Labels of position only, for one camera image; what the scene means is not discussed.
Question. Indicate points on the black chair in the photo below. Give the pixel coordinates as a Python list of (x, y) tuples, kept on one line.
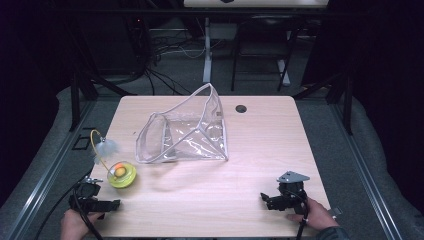
[(263, 36)]

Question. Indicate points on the aluminium floor rail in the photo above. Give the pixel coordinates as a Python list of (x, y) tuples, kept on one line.
[(43, 186), (366, 180)]

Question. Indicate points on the black metal frame post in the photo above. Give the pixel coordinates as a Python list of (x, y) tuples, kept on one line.
[(348, 103), (75, 100)]

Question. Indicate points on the white desk leg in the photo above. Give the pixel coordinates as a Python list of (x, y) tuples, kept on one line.
[(207, 53)]

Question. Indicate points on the yellow-green feather cat toy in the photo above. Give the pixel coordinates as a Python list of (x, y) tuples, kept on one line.
[(122, 175)]

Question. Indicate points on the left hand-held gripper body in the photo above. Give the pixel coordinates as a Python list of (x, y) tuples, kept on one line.
[(87, 195)]

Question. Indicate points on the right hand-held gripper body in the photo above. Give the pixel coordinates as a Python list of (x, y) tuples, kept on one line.
[(292, 190)]

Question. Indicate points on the clear plastic zip bag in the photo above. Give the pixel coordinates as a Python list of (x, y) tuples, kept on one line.
[(196, 138)]

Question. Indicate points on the person's right hand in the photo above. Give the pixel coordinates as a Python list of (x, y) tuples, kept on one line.
[(316, 215)]

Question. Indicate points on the person's left hand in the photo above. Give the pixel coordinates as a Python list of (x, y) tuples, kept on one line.
[(75, 226)]

